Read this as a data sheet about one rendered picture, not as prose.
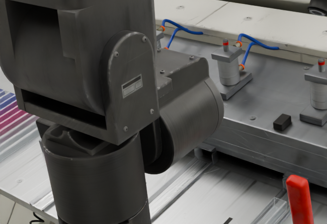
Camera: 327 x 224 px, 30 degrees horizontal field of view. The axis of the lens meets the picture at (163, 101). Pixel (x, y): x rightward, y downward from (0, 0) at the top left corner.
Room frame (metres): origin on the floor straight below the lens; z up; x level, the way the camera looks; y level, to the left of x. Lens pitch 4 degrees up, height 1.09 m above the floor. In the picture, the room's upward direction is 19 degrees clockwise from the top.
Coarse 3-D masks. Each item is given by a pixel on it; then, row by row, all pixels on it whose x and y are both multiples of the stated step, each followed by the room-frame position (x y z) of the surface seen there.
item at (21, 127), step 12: (0, 96) 0.85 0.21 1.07; (12, 96) 0.84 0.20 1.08; (0, 108) 0.82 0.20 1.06; (12, 108) 0.81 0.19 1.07; (0, 120) 0.79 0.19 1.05; (12, 120) 0.79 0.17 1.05; (24, 120) 0.78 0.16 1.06; (0, 132) 0.77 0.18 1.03; (12, 132) 0.76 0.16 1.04; (24, 132) 0.76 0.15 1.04; (36, 132) 0.76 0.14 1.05; (0, 144) 0.74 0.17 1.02; (12, 144) 0.74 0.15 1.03; (24, 144) 0.75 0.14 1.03; (0, 156) 0.73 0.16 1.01
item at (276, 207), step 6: (276, 198) 0.58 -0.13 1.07; (270, 204) 0.57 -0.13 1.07; (276, 204) 0.57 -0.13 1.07; (282, 204) 0.57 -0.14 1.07; (264, 210) 0.57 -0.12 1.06; (270, 210) 0.57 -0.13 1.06; (276, 210) 0.56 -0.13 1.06; (282, 210) 0.57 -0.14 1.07; (258, 216) 0.56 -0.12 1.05; (264, 216) 0.56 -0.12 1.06; (270, 216) 0.56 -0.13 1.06; (276, 216) 0.56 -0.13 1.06; (252, 222) 0.56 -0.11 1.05; (258, 222) 0.55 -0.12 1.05; (264, 222) 0.55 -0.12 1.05; (270, 222) 0.56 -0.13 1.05
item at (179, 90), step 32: (128, 32) 0.30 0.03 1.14; (128, 64) 0.31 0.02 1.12; (160, 64) 0.39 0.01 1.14; (192, 64) 0.39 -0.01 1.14; (32, 96) 0.36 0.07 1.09; (128, 96) 0.31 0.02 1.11; (160, 96) 0.36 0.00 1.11; (192, 96) 0.39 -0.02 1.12; (96, 128) 0.32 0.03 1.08; (128, 128) 0.32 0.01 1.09; (192, 128) 0.39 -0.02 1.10; (160, 160) 0.39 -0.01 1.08
